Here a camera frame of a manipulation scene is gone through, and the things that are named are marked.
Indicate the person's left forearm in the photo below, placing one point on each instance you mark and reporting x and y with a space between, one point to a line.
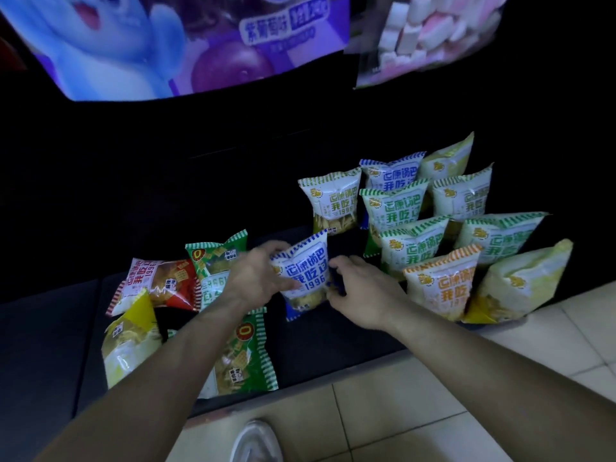
154 389

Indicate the red snack packet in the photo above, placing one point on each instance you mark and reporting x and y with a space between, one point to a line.
159 283

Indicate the person's right forearm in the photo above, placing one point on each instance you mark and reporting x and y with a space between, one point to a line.
505 394

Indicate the pink white marshmallow bag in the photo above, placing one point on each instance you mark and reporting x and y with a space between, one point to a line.
423 33

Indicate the person's left hand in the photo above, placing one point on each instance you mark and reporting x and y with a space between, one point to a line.
255 279

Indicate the black shelf display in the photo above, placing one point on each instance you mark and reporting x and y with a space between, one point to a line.
48 331

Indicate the purple grape jelly bag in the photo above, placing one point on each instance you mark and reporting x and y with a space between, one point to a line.
144 43

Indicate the person's left grey shoe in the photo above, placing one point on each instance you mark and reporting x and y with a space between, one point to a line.
255 445

